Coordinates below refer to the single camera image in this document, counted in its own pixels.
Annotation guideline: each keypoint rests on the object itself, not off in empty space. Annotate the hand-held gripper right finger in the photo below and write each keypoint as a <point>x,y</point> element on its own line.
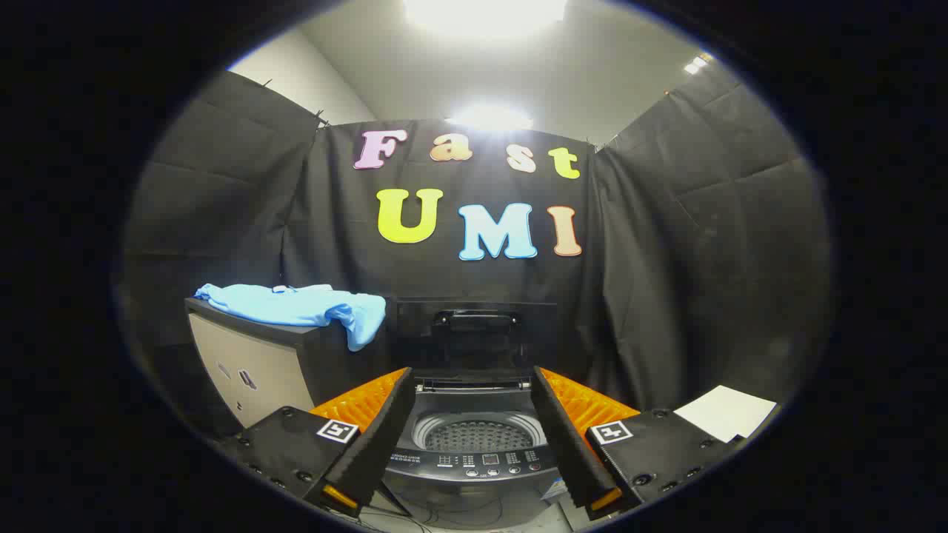
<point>566,444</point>

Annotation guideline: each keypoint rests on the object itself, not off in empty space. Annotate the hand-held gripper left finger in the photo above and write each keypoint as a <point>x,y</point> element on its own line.
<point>374,444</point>

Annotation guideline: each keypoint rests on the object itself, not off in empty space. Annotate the dark grey washing machine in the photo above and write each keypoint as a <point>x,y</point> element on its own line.
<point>474,470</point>

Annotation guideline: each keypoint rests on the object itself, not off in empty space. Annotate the light blue polo shirt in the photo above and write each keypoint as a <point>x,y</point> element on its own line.
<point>296,305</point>

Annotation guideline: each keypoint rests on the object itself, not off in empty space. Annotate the grey cabinet with black top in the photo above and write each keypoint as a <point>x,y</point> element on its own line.
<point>259,370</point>

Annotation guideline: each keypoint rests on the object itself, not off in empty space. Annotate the white paper sheet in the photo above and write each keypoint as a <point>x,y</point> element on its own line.
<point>726,411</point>

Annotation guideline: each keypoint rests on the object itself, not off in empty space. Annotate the black backdrop cloth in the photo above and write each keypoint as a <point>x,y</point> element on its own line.
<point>689,259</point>

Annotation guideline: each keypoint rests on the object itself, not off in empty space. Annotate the round ceiling light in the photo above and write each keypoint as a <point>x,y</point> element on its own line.
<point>489,117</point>

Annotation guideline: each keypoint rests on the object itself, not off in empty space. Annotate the small ceiling light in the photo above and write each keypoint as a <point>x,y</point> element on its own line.
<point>696,64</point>

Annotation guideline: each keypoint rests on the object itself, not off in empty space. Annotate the large ceiling light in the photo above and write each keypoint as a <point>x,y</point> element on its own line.
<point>485,13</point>

